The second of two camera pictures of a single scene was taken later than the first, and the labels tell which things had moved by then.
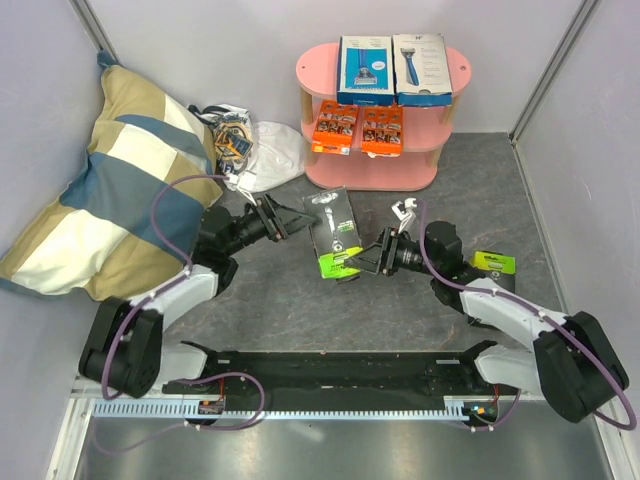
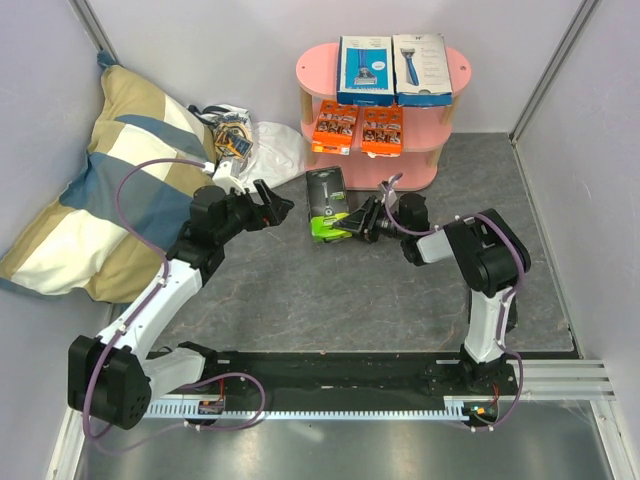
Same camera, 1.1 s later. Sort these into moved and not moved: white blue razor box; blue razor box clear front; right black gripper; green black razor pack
Moved: green black razor pack; right black gripper
Not moved: white blue razor box; blue razor box clear front
